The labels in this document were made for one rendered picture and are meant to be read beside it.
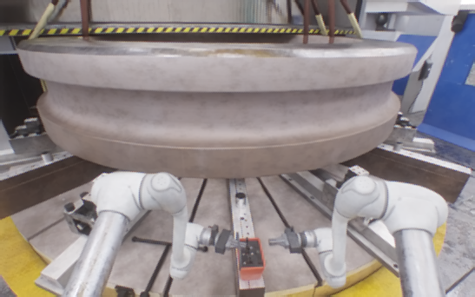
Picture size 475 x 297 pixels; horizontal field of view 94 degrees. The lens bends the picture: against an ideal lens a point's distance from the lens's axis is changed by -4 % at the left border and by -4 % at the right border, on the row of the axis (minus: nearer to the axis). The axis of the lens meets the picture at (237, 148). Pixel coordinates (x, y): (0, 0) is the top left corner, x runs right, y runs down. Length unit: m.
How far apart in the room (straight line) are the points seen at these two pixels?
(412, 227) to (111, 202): 0.94
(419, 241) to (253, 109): 1.26
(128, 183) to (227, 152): 0.94
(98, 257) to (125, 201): 0.18
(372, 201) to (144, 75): 1.41
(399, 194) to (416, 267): 0.21
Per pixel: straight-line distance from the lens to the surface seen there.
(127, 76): 1.72
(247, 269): 1.32
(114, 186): 0.91
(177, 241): 1.18
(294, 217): 2.34
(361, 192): 0.83
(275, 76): 1.57
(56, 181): 3.02
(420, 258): 0.85
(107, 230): 0.85
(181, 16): 4.47
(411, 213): 0.89
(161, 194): 0.83
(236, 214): 1.76
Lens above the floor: 1.89
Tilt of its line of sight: 28 degrees down
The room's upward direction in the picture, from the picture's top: 1 degrees clockwise
